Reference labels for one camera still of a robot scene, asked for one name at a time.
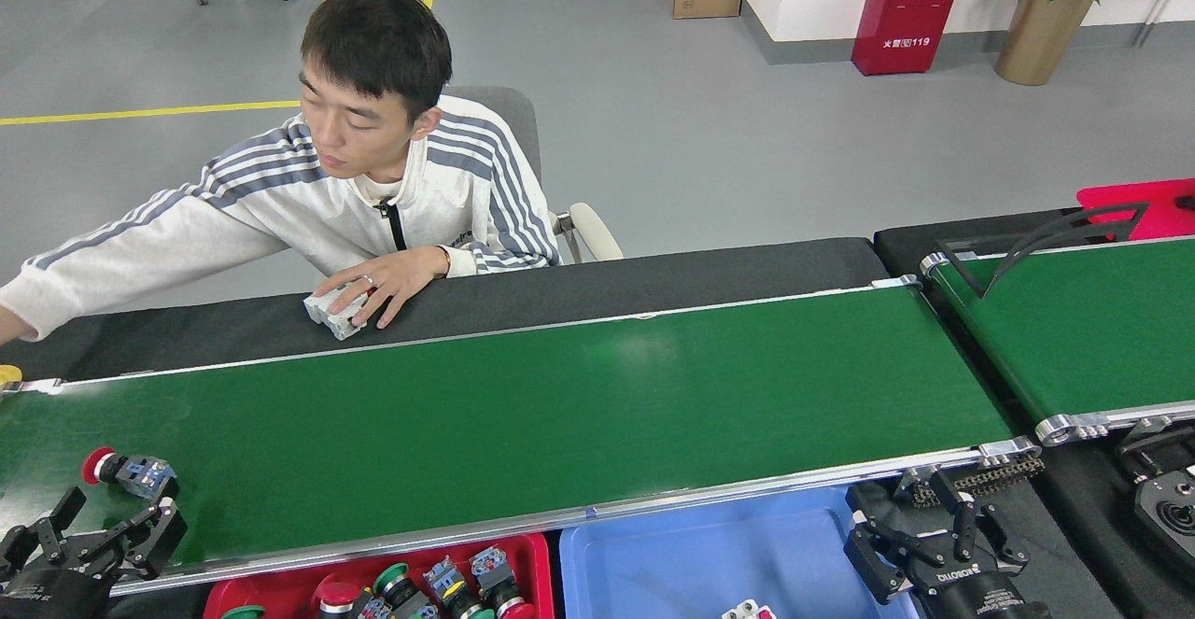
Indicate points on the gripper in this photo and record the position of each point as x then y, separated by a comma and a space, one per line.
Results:
980, 596
47, 596

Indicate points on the white circuit breaker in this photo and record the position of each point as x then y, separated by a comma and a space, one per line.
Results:
747, 611
334, 313

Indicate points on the yellow plastic tray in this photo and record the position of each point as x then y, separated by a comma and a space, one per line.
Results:
7, 376

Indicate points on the red plastic tray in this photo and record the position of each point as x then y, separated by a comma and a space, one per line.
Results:
280, 596

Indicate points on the green conveyor belt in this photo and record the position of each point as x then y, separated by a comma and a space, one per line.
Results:
1092, 339
560, 414

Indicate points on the blue plastic tray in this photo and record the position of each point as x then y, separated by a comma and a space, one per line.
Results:
672, 563

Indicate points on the person's right hand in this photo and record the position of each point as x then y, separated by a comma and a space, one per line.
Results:
6, 325

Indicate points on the person's left hand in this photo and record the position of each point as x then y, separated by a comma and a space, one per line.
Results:
392, 274

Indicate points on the black joystick box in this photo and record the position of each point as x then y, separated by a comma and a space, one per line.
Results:
1172, 516

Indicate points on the red plastic bin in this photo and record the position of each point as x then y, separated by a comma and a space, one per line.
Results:
1172, 218

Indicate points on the person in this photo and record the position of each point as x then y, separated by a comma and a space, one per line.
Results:
373, 180

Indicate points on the grey white chair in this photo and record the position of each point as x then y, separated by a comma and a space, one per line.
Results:
597, 232

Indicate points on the potted plant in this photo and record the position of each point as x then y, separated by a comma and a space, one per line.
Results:
1041, 31

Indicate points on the red fire extinguisher cabinet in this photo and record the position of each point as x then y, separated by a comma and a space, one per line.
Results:
910, 12

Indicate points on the white leaning pole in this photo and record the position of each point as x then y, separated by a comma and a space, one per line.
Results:
1158, 6

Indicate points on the black guide bracket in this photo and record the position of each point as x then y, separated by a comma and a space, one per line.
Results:
1125, 219

